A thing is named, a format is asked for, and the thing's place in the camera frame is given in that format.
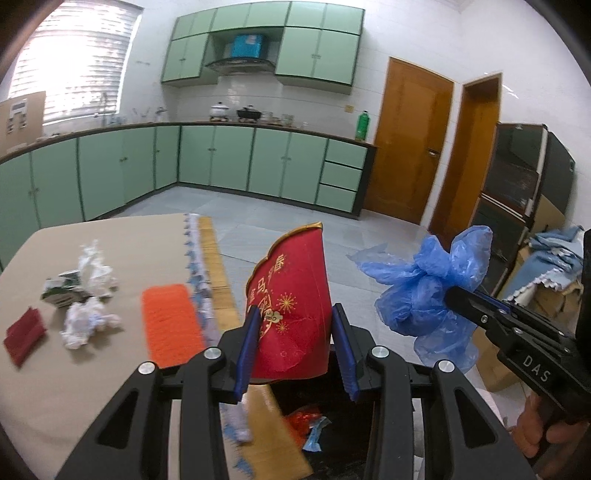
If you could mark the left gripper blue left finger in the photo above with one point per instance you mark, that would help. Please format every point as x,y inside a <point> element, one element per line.
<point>244,360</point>

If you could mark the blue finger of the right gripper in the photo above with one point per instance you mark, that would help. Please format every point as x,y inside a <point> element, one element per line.
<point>486,303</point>
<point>496,327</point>

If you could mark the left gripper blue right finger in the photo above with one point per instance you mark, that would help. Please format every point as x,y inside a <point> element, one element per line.
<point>347,351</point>

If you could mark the blue plastic bag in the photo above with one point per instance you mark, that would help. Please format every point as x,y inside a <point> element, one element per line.
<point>414,303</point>

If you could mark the orange scrub pad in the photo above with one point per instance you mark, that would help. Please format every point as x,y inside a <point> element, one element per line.
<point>171,327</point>

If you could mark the red paper cup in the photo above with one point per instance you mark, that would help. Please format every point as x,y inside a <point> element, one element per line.
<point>291,289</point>

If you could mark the white tissue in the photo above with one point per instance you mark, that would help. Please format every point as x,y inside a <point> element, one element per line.
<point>83,320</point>
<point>96,278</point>

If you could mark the green white crushed carton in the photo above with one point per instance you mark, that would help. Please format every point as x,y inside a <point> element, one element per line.
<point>64,290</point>

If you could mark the dark red scrub pad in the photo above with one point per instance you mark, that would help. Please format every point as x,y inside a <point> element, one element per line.
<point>22,336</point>

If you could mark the black trash bin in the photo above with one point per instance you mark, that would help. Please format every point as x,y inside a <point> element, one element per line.
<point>345,441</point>

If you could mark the green lower kitchen cabinets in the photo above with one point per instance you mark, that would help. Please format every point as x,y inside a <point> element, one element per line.
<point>91,175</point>

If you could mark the green kitchen cabinets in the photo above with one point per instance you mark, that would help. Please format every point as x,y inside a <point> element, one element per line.
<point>313,44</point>
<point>91,175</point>

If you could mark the green upper kitchen cabinets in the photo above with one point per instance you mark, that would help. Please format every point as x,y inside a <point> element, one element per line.
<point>313,44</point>

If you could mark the kitchen faucet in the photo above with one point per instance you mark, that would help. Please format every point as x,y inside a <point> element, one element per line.
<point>103,109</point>

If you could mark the right hand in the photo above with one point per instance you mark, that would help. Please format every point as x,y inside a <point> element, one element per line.
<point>571,459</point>

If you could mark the blue cloth pile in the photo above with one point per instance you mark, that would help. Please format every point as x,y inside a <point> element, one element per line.
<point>555,261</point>

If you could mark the black glass cabinet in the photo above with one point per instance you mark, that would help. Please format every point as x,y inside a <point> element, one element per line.
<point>526,190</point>

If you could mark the wooden door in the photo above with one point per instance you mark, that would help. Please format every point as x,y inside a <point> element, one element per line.
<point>470,157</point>
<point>410,139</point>

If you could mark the green bottle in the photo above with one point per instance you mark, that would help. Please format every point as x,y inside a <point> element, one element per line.
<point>362,126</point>

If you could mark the black wok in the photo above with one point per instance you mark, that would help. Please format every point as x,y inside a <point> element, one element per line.
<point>248,114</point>

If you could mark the white cooking pot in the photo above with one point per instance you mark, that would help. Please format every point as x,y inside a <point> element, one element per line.
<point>218,112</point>

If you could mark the range hood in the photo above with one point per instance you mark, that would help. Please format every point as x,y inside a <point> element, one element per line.
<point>241,65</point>

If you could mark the blue box above hood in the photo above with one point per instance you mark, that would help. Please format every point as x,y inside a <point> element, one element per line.
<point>249,46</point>

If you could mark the cardboard box on counter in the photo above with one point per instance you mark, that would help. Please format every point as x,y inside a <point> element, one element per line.
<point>21,121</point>

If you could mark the window with white blinds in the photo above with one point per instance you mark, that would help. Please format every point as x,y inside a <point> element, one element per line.
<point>80,50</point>

